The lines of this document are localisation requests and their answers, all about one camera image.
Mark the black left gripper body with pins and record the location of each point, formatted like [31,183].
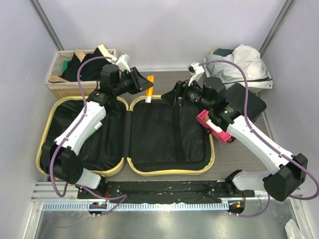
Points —
[124,85]

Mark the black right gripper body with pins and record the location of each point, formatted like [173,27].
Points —
[195,95]

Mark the orange and white tube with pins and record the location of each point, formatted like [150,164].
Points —
[149,91]

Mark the black and pink drawer box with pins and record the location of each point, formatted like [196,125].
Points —
[249,102]

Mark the yellow hard-shell suitcase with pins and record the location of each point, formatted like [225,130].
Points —
[152,138]

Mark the green and white bottle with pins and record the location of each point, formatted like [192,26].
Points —
[98,127]

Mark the grey garment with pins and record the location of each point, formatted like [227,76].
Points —
[242,52]

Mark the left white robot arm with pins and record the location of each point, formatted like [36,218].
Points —
[60,156]

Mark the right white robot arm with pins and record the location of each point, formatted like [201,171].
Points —
[285,172]

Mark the beige item with white tag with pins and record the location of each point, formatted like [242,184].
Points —
[110,54]

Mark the white plastic mesh basket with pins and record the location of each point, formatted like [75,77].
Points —
[256,72]

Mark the green cloth in basket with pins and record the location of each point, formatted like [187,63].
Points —
[64,65]

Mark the woven wicker basket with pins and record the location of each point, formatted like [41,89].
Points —
[64,88]

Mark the beige shoe insole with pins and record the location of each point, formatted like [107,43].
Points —
[56,79]

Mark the crumpled white plastic bag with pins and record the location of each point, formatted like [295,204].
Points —
[292,231]

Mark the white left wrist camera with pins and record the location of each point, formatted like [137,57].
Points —
[121,62]

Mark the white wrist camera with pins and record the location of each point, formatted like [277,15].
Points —
[196,71]
[121,62]

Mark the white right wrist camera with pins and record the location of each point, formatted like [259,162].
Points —
[196,71]

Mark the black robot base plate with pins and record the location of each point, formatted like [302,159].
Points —
[169,192]

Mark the white slotted cable duct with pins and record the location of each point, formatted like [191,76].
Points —
[99,206]

